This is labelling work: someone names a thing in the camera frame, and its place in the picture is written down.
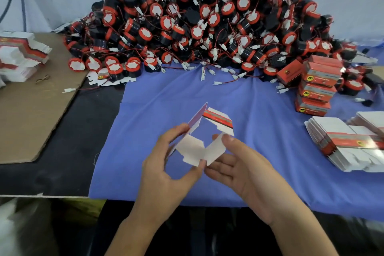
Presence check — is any person's left hand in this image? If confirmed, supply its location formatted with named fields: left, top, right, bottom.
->
left=133, top=122, right=208, bottom=226

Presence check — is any person's right hand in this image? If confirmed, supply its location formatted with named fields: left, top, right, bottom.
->
left=204, top=134, right=301, bottom=224

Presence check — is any stack of paper boxes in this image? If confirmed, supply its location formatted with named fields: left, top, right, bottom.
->
left=305, top=110, right=384, bottom=172
left=0, top=31, right=53, bottom=82

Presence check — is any pile of black red buzzers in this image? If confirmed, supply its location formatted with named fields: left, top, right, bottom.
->
left=65, top=0, right=384, bottom=94

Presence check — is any person's left forearm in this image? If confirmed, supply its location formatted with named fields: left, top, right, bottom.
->
left=107, top=211, right=166, bottom=256

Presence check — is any blue cloth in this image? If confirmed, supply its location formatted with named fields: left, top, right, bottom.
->
left=89, top=46, right=384, bottom=220

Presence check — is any brown cardboard sheet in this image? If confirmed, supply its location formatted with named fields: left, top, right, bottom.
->
left=0, top=32, right=90, bottom=165

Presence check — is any rubber band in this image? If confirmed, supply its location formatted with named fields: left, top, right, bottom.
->
left=34, top=73, right=52, bottom=84

